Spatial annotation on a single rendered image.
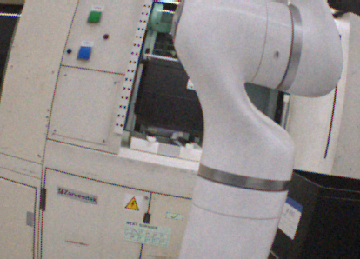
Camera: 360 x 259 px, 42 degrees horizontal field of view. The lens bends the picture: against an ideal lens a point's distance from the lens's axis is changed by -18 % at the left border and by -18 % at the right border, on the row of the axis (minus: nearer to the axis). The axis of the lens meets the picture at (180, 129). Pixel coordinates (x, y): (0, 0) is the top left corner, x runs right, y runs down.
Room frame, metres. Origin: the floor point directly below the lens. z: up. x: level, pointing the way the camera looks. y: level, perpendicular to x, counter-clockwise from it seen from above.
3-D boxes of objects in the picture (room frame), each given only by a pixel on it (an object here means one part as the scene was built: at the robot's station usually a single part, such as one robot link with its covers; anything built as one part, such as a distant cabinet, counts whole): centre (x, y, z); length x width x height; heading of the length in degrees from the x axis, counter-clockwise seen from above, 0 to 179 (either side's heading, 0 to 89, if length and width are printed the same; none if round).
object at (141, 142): (1.65, 0.03, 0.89); 0.22 x 0.21 x 0.04; 8
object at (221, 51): (0.67, -0.06, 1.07); 0.19 x 0.12 x 0.24; 96
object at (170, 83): (1.66, 0.03, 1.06); 0.24 x 0.20 x 0.32; 98
